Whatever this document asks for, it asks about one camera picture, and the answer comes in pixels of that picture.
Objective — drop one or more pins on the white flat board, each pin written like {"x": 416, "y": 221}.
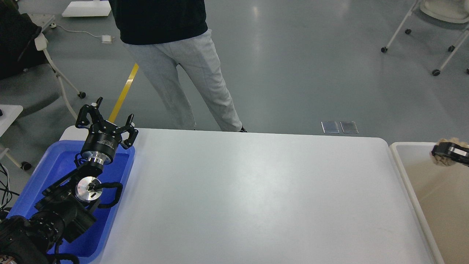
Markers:
{"x": 89, "y": 8}

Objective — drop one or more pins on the grey office chair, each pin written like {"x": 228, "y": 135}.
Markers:
{"x": 23, "y": 46}

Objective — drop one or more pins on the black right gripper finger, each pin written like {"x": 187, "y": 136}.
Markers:
{"x": 452, "y": 152}

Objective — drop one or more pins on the person in grey trousers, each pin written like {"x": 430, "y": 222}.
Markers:
{"x": 164, "y": 34}

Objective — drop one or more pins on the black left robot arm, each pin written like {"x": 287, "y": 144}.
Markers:
{"x": 66, "y": 209}

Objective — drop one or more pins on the brown paper ball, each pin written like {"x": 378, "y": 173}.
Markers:
{"x": 441, "y": 160}

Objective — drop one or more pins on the white plastic bin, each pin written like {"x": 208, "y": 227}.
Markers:
{"x": 440, "y": 198}

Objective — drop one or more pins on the blue plastic bin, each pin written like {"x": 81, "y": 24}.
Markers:
{"x": 58, "y": 161}

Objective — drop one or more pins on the metal floor plate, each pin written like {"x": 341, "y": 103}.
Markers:
{"x": 349, "y": 127}
{"x": 330, "y": 127}

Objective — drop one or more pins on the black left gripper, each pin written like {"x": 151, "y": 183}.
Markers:
{"x": 101, "y": 142}

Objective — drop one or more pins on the white power adapter with cable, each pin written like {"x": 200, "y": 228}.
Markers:
{"x": 105, "y": 39}

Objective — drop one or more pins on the metal floor plate right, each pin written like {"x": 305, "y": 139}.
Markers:
{"x": 349, "y": 127}

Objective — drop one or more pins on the white chair frame with casters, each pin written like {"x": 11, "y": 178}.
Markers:
{"x": 447, "y": 14}

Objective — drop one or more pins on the yellow floor tape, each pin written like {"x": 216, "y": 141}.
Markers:
{"x": 122, "y": 96}

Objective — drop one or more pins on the metal floor plate left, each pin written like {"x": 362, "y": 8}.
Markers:
{"x": 330, "y": 127}

